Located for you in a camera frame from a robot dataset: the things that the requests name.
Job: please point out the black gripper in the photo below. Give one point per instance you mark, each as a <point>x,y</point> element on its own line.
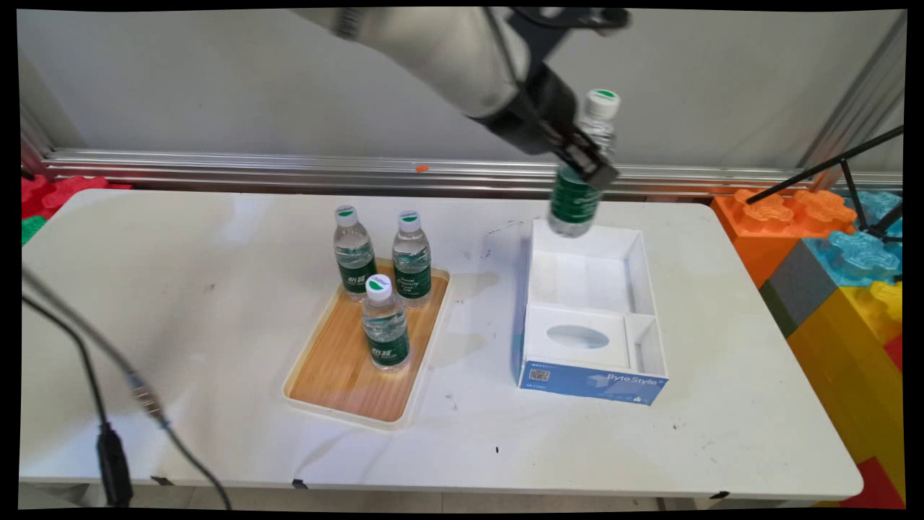
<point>538,115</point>

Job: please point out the clear water bottle green label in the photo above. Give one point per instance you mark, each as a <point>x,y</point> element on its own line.
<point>355,271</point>
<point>574,209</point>
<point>413,278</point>
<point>388,347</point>

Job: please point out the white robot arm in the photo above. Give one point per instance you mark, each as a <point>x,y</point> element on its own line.
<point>433,50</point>

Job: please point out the orange foam block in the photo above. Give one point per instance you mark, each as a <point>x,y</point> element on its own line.
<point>758,231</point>

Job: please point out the blue and white cardboard box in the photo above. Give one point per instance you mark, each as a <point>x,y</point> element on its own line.
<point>592,386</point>

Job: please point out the black tripod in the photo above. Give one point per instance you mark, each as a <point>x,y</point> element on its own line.
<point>852,184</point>

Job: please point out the cyan foam block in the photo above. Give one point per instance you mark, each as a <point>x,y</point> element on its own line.
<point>859,256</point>
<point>877,206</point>

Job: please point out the wooden tray with cream rim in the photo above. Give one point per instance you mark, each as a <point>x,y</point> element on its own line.
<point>346,390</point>

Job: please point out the yellow foam block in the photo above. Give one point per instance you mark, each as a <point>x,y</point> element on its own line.
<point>852,375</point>

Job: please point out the red foam block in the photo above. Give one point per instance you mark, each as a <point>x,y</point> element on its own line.
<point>65,191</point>

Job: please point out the green foam block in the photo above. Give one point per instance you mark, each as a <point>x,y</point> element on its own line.
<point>32,230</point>

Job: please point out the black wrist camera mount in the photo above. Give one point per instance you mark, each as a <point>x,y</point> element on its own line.
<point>548,22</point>

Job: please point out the slanted aluminium post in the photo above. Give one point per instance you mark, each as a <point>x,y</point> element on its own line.
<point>859,87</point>

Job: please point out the horizontal aluminium rail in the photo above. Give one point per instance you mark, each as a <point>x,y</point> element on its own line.
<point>216,170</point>

